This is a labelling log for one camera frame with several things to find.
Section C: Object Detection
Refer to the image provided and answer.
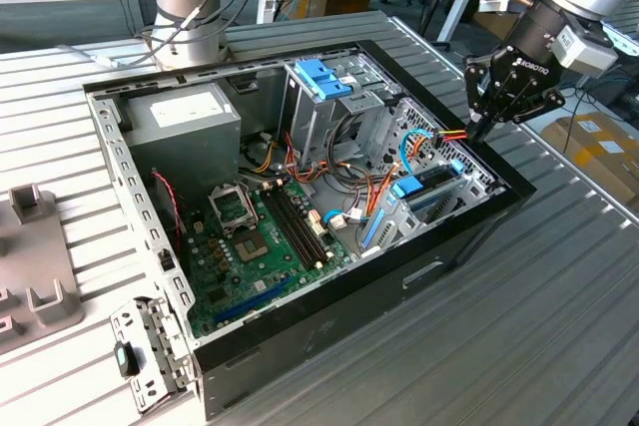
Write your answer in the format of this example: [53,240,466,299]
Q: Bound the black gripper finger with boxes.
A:
[462,56,496,142]
[475,88,569,145]

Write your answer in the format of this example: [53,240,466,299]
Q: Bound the red yellow power wire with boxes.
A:
[429,126,475,149]

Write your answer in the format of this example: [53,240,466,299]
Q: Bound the hard disk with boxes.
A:
[361,159,464,251]

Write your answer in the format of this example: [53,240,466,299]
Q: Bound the grey metal disk bay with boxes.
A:
[357,161,493,260]

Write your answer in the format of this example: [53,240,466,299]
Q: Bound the brown cardboard sheet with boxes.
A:
[471,10,520,56]

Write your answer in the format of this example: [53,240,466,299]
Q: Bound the labelled cardboard box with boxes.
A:
[541,111,639,208]

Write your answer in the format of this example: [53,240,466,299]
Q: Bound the blue plastic drive latch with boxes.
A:
[294,59,363,102]

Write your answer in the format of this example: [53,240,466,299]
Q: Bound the metal drive cage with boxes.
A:
[279,54,400,173]

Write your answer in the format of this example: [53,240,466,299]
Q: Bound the white board connector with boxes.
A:
[307,210,329,241]

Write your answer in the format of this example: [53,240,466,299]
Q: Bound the black RAM slot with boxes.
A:
[260,187,323,270]
[273,185,334,262]

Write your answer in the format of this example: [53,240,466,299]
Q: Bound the open black PC case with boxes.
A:
[82,39,538,422]

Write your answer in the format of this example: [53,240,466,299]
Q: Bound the CPU socket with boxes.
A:
[233,226,275,266]

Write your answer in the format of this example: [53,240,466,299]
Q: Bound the metal socket cover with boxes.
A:
[207,184,260,238]

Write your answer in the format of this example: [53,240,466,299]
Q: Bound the grey power supply unit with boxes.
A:
[122,82,243,198]

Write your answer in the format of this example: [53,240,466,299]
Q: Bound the blue expansion slot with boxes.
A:
[214,273,294,327]

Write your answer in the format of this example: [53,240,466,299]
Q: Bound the green motherboard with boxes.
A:
[184,179,350,337]

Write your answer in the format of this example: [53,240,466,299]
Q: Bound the black case fan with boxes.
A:
[149,169,190,270]

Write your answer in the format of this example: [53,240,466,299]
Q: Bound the grey parts rack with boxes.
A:
[0,184,86,360]

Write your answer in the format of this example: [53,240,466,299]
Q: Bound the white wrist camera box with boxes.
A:
[550,22,619,79]

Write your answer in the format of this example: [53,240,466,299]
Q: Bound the blue data wire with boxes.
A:
[398,127,431,179]

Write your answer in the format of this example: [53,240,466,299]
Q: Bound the orange wire harness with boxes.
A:
[238,130,400,227]

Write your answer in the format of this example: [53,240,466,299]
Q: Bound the short blue board wire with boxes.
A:
[321,210,350,231]

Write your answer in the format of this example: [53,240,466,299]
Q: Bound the metal card retention bracket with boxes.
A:
[108,295,197,416]

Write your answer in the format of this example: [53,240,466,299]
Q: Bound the black bracket latch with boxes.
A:
[113,339,142,378]

